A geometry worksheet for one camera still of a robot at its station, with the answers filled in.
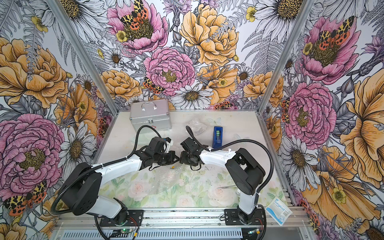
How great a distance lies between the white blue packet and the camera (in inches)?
29.6

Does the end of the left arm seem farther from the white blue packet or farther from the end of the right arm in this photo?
the white blue packet

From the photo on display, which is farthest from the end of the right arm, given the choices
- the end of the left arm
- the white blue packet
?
the white blue packet
